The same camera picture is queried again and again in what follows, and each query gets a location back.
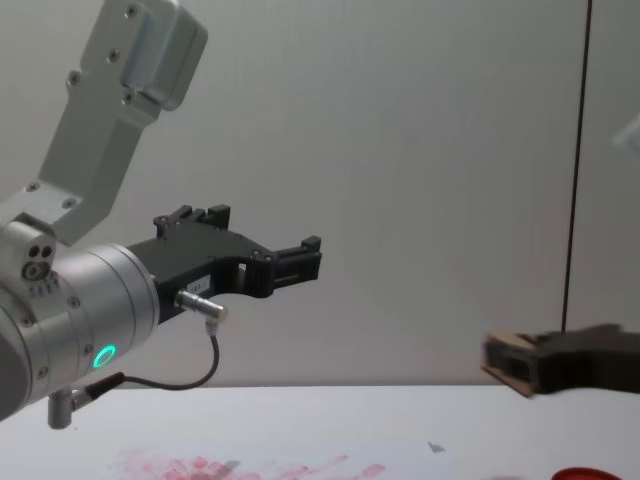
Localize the red round lid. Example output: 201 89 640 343
549 466 625 480

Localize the white sheet with red smear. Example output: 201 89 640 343
105 438 454 480

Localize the thin dark gripper cable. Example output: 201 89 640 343
47 288 231 430

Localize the white table cloth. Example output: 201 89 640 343
0 383 640 480

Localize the brown cardboard block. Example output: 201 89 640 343
480 331 539 400

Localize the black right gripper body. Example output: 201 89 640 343
559 323 640 395

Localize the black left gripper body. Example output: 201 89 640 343
124 222 264 326

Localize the thin black vertical cable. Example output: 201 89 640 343
561 0 595 335

